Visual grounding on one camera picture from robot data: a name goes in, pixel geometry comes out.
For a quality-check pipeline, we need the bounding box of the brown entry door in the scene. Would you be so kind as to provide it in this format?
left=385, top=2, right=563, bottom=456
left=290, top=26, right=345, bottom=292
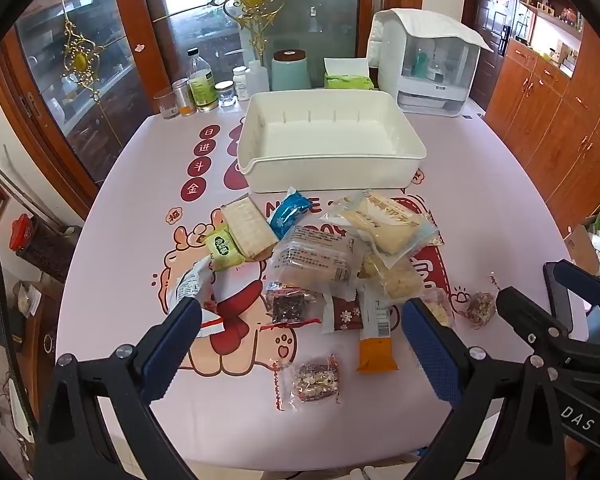
left=462, top=0, right=521, bottom=106

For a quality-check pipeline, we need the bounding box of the clear packet of pale cakes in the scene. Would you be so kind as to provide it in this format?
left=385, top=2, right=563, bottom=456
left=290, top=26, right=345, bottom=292
left=320, top=190, right=440, bottom=268

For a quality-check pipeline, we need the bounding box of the clear crumbly cake packet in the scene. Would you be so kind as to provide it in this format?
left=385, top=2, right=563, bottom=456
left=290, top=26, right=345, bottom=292
left=360, top=252, right=426, bottom=306

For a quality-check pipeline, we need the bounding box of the orange and white snack packet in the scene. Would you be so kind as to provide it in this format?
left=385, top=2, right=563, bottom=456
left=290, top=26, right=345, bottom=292
left=356, top=285, right=398, bottom=373

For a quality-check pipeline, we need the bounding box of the wooden framed glass sliding door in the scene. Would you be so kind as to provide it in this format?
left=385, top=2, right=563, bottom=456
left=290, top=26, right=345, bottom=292
left=140, top=0, right=426, bottom=116
left=0, top=0, right=153, bottom=211

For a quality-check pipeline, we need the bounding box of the small green snack packet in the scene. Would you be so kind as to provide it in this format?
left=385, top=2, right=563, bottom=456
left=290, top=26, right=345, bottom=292
left=203, top=226, right=247, bottom=272

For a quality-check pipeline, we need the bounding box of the white and red snack wrapper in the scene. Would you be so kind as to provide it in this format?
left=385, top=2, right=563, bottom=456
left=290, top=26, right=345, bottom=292
left=172, top=255, right=226, bottom=338

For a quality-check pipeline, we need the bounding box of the clear glass cup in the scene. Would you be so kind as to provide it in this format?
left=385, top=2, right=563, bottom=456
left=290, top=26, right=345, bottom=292
left=153, top=87, right=181, bottom=121

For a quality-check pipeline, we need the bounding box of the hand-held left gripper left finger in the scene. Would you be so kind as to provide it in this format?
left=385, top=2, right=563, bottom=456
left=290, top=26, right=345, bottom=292
left=32, top=297, right=203, bottom=480

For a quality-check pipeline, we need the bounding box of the dark woven basket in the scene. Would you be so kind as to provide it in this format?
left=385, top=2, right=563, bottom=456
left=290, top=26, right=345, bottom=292
left=15, top=230, right=78, bottom=286

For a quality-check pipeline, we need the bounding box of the white plastic bottle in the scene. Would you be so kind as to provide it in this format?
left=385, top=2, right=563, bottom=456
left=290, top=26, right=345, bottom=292
left=246, top=60, right=271, bottom=98

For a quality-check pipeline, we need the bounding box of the large clear rice crisp packet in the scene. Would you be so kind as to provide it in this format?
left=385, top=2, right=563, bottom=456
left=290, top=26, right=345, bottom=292
left=266, top=225, right=366, bottom=293

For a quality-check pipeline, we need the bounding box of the small nut ball packet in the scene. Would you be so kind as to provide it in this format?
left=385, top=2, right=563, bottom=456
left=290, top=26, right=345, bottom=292
left=455, top=275, right=498, bottom=330

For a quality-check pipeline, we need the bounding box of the wooden wall shelf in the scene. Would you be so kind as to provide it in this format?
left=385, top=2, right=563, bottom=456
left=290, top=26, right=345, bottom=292
left=512, top=0, right=586, bottom=76

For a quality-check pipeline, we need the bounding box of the clear mixed nut bar packet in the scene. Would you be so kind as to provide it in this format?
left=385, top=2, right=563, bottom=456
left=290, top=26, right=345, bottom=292
left=275, top=354, right=343, bottom=411

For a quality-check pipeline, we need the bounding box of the clear beige cracker packet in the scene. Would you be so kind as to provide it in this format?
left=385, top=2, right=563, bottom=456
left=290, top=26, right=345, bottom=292
left=221, top=195, right=277, bottom=262

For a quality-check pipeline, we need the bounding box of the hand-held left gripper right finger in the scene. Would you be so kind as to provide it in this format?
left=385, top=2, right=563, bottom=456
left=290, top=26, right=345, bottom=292
left=401, top=297, right=566, bottom=480

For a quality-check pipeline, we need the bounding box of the red lidded container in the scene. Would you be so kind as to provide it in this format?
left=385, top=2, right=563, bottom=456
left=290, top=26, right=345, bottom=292
left=9, top=214, right=36, bottom=251

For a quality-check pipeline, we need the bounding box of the white plastic bin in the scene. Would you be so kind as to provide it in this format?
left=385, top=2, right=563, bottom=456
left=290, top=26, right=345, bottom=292
left=236, top=89, right=427, bottom=195

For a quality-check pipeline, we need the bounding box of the white bottle storage cabinet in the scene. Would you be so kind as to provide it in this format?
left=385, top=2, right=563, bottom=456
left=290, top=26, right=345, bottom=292
left=367, top=8, right=493, bottom=117

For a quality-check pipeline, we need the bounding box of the small clear snack packet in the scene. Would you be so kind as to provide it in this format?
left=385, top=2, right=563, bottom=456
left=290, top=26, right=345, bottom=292
left=420, top=290, right=456, bottom=331

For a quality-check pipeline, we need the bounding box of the pink printed table cover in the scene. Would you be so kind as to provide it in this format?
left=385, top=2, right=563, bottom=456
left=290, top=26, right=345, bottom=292
left=55, top=95, right=588, bottom=466

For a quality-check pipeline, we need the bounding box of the green tissue pack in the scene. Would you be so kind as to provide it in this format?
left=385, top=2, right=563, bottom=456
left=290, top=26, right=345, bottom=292
left=324, top=57, right=373, bottom=91

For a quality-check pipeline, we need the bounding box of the dark nut bar packet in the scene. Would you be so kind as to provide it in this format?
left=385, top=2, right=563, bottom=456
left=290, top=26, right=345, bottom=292
left=265, top=282, right=326, bottom=331

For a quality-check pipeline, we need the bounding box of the dark red snack packet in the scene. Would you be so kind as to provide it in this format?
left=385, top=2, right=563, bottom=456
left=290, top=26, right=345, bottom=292
left=322, top=295, right=363, bottom=333

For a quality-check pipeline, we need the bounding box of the white pill bottle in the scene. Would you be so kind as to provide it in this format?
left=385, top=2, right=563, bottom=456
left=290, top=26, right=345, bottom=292
left=232, top=66, right=251, bottom=102

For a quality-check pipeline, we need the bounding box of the small metal tin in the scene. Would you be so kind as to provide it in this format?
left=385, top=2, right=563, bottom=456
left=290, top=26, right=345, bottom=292
left=172, top=79, right=197, bottom=117

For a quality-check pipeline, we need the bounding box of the cardboard box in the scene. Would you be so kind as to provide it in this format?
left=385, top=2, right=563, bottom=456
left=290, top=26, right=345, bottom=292
left=564, top=217, right=600, bottom=273

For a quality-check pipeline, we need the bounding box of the teal canister with brown lid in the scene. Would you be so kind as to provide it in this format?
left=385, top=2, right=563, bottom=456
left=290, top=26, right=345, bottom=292
left=271, top=50, right=311, bottom=92

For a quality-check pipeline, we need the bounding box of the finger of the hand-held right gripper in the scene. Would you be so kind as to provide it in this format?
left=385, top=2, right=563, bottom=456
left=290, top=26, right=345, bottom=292
left=496, top=286, right=581, bottom=361
left=551, top=259, right=600, bottom=356

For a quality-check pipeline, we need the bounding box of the white cloth cover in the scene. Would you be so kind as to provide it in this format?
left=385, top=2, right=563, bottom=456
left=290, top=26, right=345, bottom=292
left=387, top=8, right=493, bottom=52

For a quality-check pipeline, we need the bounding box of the small glass jar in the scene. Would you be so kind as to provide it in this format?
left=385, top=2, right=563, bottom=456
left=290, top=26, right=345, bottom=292
left=215, top=81, right=237, bottom=108

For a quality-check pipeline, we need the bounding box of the blue snack packet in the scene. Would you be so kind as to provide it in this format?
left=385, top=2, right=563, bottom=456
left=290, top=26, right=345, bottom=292
left=270, top=187, right=312, bottom=240

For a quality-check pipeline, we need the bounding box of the wooden floor cabinet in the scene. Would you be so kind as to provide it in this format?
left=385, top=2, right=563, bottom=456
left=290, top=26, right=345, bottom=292
left=485, top=35, right=600, bottom=226

